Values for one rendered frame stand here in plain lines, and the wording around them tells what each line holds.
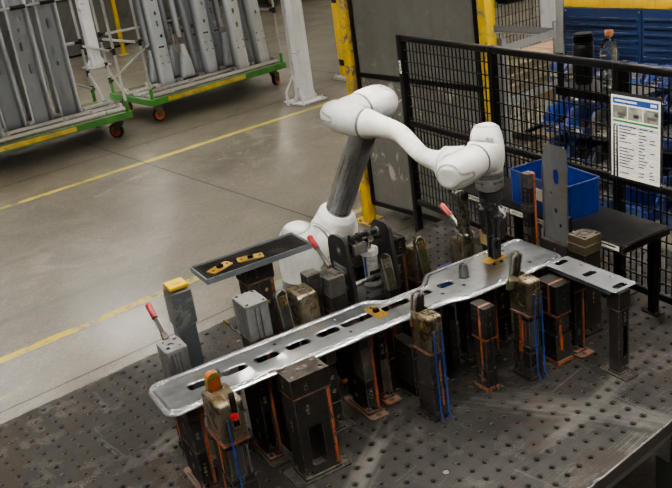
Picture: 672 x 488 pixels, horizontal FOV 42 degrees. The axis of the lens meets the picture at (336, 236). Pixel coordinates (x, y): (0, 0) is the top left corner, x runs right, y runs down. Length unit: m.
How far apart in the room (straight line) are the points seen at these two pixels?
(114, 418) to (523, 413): 1.31
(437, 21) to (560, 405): 2.89
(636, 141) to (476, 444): 1.16
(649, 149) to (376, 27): 2.80
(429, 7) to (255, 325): 2.92
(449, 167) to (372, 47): 3.08
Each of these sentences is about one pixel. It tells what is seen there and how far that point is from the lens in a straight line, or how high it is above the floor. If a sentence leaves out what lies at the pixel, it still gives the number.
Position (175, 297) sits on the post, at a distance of 2.64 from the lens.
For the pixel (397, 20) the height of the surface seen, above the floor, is 1.41.
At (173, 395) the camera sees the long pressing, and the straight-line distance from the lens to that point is 2.41.
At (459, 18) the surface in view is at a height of 1.44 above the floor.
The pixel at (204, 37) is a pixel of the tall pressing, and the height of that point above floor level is 0.73.
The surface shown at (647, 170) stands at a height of 1.20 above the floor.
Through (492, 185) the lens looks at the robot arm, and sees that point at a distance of 2.72.
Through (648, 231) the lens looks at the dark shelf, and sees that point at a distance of 3.01.
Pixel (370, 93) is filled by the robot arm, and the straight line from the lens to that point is 3.07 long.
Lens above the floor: 2.21
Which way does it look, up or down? 22 degrees down
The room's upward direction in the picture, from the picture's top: 8 degrees counter-clockwise
